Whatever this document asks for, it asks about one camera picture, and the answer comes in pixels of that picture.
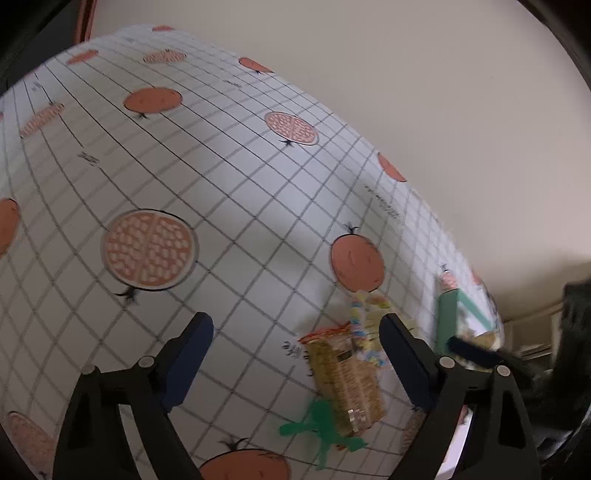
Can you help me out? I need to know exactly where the yellow snack packet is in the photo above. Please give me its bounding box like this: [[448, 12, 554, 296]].
[[300, 325, 386, 437]]

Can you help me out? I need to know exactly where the pastel chenille scrunchie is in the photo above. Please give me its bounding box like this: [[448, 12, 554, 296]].
[[349, 291, 390, 369]]

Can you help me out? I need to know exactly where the green paper figure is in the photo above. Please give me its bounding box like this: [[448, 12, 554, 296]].
[[279, 399, 367, 470]]

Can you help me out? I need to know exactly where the white tray teal rim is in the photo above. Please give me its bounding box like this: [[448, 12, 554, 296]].
[[435, 289, 504, 371]]

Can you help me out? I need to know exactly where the white shelf unit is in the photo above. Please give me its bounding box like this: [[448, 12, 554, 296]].
[[504, 303, 562, 362]]

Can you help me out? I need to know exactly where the pomegranate grid tablecloth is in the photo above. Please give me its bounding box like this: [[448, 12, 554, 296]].
[[1, 25, 489, 479]]

